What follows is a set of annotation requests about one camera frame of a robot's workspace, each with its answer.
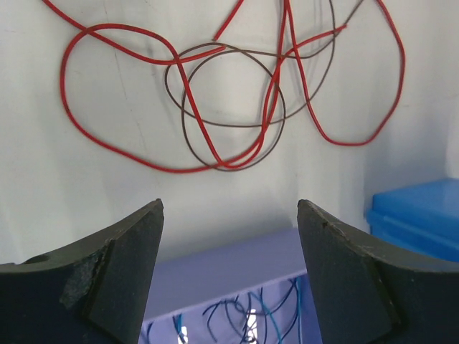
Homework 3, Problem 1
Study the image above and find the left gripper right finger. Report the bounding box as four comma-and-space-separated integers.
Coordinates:
297, 200, 458, 343

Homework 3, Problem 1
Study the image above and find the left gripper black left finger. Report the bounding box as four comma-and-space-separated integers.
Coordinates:
1, 199, 164, 343

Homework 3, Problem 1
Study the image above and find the right blue bin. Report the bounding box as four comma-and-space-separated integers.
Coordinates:
366, 178, 458, 262

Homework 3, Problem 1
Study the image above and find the middle purple tray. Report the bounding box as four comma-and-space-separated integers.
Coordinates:
138, 228, 306, 343

